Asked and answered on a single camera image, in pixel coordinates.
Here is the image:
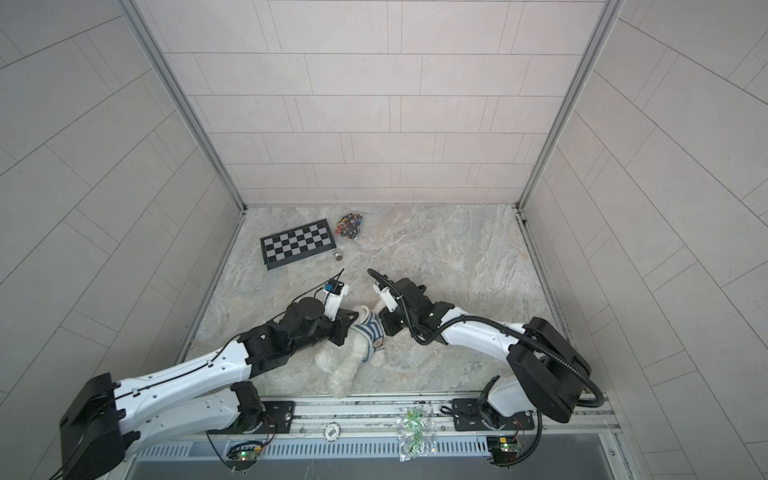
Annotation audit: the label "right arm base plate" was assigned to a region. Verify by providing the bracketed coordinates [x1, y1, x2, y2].
[446, 398, 536, 432]

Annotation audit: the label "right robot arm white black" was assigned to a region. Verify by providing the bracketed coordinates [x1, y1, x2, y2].
[367, 269, 605, 429]

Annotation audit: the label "clear bag green parts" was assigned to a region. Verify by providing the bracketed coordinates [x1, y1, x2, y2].
[396, 405, 437, 462]

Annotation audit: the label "green circuit board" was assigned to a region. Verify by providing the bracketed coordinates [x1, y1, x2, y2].
[225, 440, 265, 471]
[486, 436, 521, 467]

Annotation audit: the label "bag of colourful small pieces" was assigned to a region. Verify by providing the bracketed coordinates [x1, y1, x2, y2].
[335, 212, 363, 240]

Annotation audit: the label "blue white striped shirt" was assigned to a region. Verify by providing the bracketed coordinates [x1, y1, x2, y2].
[351, 305, 385, 363]

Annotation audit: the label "black corrugated cable hose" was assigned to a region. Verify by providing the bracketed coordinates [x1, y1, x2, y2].
[367, 267, 606, 467]

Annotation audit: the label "aluminium front rail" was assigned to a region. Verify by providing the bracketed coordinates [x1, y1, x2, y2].
[117, 391, 622, 443]

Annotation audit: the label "right green circuit board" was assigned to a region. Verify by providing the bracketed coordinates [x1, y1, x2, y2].
[486, 436, 521, 467]

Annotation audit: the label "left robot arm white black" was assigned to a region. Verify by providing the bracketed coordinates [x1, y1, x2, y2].
[53, 297, 362, 479]

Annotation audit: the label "black white chessboard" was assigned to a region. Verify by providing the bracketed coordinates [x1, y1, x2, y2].
[260, 219, 336, 270]

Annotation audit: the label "left green circuit board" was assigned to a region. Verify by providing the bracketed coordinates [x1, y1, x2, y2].
[225, 440, 265, 471]

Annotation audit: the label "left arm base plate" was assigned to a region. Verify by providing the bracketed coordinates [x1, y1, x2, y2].
[209, 401, 295, 436]

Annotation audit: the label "white teddy bear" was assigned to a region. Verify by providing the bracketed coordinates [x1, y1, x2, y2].
[314, 327, 364, 399]

